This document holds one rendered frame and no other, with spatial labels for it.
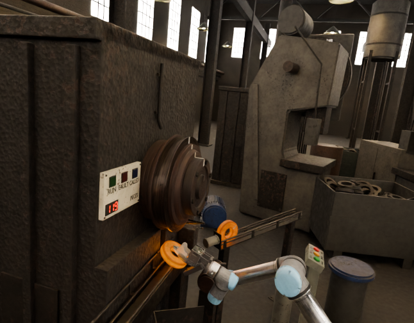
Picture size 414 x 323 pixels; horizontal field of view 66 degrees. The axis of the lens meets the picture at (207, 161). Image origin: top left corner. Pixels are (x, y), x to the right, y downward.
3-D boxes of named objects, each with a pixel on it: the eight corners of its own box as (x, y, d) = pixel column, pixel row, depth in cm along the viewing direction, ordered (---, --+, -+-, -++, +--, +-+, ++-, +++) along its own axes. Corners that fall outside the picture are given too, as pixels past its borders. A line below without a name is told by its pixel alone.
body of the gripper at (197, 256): (195, 243, 164) (215, 256, 162) (188, 256, 167) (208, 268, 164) (190, 249, 157) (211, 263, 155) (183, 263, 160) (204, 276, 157)
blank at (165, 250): (155, 254, 157) (159, 249, 156) (166, 240, 172) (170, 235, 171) (180, 274, 156) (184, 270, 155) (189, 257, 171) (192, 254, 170)
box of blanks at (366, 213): (322, 259, 333) (334, 188, 318) (302, 228, 415) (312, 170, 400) (422, 271, 330) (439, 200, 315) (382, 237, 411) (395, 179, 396)
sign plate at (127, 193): (98, 220, 118) (99, 172, 115) (134, 200, 143) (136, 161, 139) (103, 221, 117) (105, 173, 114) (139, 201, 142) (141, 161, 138)
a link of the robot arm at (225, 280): (229, 295, 155) (237, 282, 152) (210, 282, 157) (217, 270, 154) (234, 286, 162) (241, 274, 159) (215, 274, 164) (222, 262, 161)
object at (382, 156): (377, 203, 566) (389, 141, 545) (419, 228, 459) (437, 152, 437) (347, 200, 564) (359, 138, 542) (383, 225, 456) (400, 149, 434)
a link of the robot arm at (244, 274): (304, 245, 157) (221, 267, 179) (300, 254, 147) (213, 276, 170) (313, 267, 157) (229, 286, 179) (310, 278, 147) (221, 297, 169)
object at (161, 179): (147, 245, 141) (154, 139, 132) (186, 212, 185) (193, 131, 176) (160, 248, 139) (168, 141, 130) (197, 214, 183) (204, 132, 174)
